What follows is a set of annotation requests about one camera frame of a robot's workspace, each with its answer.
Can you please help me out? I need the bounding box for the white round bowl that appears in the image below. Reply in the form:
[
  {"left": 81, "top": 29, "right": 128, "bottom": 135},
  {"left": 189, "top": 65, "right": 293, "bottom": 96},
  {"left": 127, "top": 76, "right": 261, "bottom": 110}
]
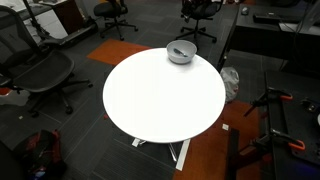
[{"left": 165, "top": 39, "right": 198, "bottom": 65}]

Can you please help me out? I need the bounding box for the white table base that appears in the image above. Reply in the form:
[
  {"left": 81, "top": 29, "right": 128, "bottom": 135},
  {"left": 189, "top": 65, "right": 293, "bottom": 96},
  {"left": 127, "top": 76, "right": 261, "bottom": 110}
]
[{"left": 131, "top": 136, "right": 192, "bottom": 172}]

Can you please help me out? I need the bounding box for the translucent white plastic bag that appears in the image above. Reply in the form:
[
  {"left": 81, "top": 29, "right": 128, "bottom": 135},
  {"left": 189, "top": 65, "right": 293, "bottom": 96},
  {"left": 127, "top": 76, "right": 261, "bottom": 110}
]
[{"left": 219, "top": 66, "right": 240, "bottom": 104}]

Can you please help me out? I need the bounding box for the black swivel office chair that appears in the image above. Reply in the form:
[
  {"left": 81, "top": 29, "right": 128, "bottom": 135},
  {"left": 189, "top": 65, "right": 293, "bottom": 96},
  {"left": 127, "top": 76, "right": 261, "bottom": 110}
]
[
  {"left": 93, "top": 0, "right": 139, "bottom": 42},
  {"left": 174, "top": 0, "right": 224, "bottom": 44}
]

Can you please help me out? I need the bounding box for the black electric scooter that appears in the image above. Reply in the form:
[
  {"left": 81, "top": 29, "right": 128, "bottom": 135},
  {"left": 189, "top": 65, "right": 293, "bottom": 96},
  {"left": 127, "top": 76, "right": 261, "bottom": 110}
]
[{"left": 21, "top": 0, "right": 99, "bottom": 48}]

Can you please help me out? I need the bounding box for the black mesh office chair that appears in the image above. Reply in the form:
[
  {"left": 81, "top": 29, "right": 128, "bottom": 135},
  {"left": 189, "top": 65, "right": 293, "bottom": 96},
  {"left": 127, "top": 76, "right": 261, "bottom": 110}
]
[{"left": 0, "top": 4, "right": 94, "bottom": 118}]

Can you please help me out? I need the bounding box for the dark brown cabinet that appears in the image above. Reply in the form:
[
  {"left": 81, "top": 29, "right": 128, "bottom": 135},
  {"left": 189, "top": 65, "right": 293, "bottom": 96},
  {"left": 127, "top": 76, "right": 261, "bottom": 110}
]
[{"left": 53, "top": 0, "right": 85, "bottom": 34}]

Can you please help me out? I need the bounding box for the black keyboard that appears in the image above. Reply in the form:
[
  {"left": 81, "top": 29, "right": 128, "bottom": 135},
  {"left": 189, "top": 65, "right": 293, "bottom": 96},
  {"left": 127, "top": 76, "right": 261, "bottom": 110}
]
[{"left": 252, "top": 12, "right": 280, "bottom": 25}]

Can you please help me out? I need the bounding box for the long white cabinet desk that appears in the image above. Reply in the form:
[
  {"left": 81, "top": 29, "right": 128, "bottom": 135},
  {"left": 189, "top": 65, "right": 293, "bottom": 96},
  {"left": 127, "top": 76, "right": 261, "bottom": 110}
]
[{"left": 18, "top": 0, "right": 69, "bottom": 40}]

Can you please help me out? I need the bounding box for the red and black backpack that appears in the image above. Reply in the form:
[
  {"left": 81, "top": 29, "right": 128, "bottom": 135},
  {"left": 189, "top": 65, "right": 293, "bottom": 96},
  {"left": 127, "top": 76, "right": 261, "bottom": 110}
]
[{"left": 13, "top": 129, "right": 68, "bottom": 180}]

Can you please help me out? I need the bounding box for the black workbench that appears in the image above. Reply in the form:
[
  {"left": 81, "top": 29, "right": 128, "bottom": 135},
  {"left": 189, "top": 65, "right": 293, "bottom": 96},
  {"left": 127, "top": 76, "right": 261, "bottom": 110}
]
[{"left": 264, "top": 69, "right": 320, "bottom": 180}]

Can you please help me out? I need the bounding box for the black upright post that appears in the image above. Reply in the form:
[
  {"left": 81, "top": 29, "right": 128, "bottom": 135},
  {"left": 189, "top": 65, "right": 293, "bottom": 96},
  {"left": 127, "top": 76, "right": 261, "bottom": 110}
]
[{"left": 225, "top": 129, "right": 240, "bottom": 180}]

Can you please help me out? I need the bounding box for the orange handled black clamp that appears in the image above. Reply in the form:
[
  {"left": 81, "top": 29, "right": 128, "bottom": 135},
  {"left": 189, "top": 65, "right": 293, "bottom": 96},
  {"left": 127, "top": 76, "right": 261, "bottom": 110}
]
[
  {"left": 251, "top": 128, "right": 306, "bottom": 158},
  {"left": 243, "top": 87, "right": 294, "bottom": 118}
]

